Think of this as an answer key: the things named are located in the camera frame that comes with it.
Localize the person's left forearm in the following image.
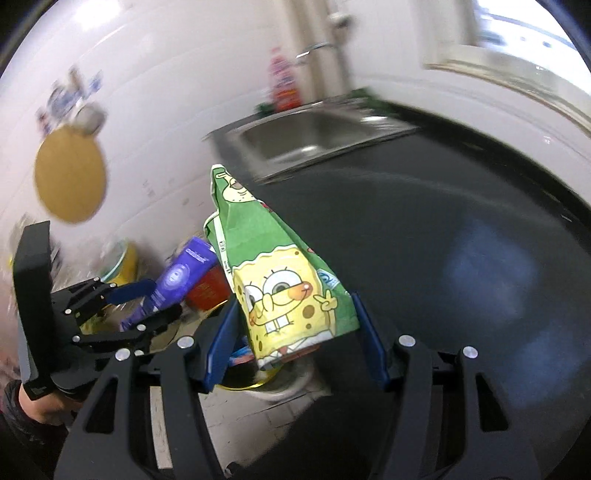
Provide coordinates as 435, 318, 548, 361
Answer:
0, 381, 70, 480

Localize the steel sink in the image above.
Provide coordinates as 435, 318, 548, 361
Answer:
207, 98, 420, 184

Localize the white wall pipe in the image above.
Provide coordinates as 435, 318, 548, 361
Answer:
294, 0, 354, 99

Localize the dark green cloth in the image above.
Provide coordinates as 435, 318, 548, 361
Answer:
352, 87, 402, 117

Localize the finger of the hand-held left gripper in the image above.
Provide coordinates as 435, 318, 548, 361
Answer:
71, 302, 184, 355
50, 277, 158, 329

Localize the green cartoon snack bag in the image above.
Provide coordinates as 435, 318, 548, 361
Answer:
204, 164, 362, 352

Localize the red packet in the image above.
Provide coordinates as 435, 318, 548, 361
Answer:
185, 265, 232, 313

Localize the blue wall sticker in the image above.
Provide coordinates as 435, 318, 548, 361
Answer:
36, 67, 104, 136

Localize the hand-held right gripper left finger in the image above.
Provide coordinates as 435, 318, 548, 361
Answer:
54, 298, 243, 480

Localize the person's left hand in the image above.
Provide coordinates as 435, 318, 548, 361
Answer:
17, 382, 83, 426

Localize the grey hanging utensil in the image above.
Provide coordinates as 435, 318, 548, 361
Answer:
73, 102, 110, 136

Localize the chrome faucet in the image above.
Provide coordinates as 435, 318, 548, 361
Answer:
294, 41, 335, 60

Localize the red and pink bottle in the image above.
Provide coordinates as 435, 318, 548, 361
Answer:
267, 45, 306, 114

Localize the purple packet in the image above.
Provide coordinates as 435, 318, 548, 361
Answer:
119, 236, 218, 333

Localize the window frame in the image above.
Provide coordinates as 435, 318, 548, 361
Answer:
419, 0, 591, 123

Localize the round wooden board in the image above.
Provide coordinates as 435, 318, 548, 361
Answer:
34, 126, 109, 225

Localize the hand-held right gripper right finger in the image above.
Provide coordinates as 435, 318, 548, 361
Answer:
349, 291, 542, 480

